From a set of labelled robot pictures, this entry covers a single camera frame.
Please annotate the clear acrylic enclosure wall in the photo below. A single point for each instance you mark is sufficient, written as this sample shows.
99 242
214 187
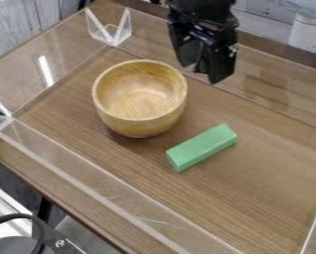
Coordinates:
246 201

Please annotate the green rectangular block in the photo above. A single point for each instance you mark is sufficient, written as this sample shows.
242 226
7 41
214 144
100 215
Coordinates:
201 147

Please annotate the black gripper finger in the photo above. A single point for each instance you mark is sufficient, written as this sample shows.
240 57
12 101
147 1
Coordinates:
217 58
185 40

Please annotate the white cylindrical container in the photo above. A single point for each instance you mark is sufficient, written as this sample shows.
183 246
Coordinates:
303 33

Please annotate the brown wooden bowl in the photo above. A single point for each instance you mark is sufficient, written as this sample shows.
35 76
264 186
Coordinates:
139 97

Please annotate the black table leg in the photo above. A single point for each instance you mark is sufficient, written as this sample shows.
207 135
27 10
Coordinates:
44 210

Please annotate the grey metal bracket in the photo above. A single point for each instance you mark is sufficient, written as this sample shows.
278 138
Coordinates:
51 242

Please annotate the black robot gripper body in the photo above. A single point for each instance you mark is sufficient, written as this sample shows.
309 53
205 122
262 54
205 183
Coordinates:
209 14

